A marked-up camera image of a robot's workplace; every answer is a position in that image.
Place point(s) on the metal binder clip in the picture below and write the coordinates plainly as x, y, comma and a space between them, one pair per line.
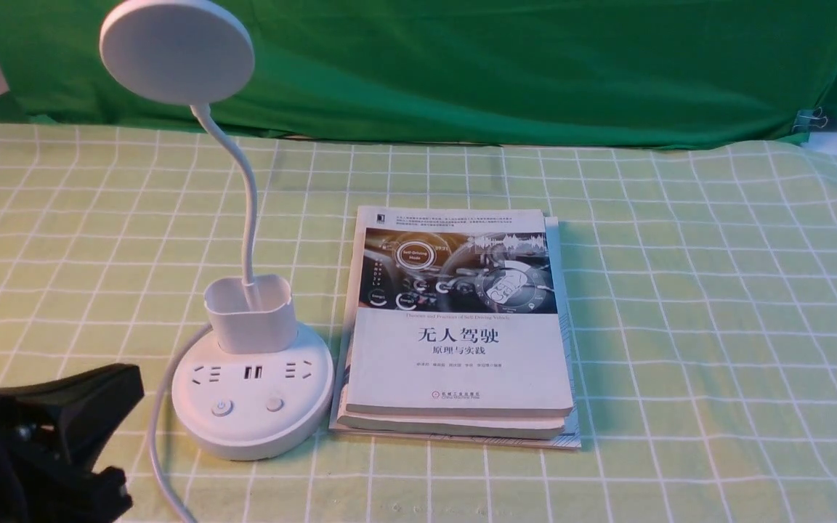
811, 120

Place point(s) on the green backdrop cloth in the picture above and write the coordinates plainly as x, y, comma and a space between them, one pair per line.
689, 75

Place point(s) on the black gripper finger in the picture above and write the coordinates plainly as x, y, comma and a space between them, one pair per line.
73, 415
74, 495

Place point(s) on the white desk lamp with socket base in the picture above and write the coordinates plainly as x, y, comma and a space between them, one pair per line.
259, 382

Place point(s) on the thin bottom book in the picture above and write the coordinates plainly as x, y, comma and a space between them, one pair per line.
567, 341

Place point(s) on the white self-driving textbook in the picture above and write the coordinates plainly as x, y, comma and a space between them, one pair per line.
455, 349

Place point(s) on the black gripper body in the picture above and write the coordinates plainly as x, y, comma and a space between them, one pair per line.
28, 453

